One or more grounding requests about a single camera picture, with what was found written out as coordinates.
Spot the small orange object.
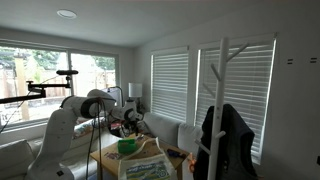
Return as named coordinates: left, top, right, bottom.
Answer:
left=186, top=153, right=198, bottom=174

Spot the narrow white window blind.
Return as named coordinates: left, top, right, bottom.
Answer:
left=150, top=49, right=190, bottom=123

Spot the floral patterned cushion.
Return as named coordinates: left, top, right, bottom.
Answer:
left=72, top=116, right=112, bottom=140

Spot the light grey sectional sofa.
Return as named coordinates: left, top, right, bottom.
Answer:
left=0, top=111, right=205, bottom=180

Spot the dark purple object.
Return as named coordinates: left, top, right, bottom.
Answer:
left=166, top=148, right=188, bottom=160

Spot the wide white window blind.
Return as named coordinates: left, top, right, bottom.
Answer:
left=194, top=38, right=277, bottom=165

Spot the round recessed ceiling light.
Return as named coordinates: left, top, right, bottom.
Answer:
left=56, top=9, right=78, bottom=20

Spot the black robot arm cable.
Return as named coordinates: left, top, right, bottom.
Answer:
left=85, top=97, right=108, bottom=180

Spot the arc lamp white shade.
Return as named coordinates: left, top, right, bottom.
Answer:
left=101, top=85, right=125, bottom=108

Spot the wooden coffee table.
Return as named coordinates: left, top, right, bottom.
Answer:
left=89, top=132, right=191, bottom=180

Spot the large glass window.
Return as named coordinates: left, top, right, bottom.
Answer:
left=0, top=39, right=121, bottom=129

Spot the green plastic container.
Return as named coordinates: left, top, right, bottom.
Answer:
left=117, top=138, right=138, bottom=155

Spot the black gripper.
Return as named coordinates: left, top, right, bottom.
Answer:
left=118, top=120, right=139, bottom=135

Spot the dark grey jacket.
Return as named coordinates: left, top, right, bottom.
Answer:
left=192, top=103, right=260, bottom=180

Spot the white wooden coat rack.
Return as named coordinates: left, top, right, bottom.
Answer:
left=194, top=37, right=250, bottom=180

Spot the floor lamp white drum shade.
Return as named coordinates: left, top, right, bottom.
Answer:
left=128, top=82, right=144, bottom=116

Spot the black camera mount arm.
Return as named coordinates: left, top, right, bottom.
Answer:
left=0, top=68, right=80, bottom=105

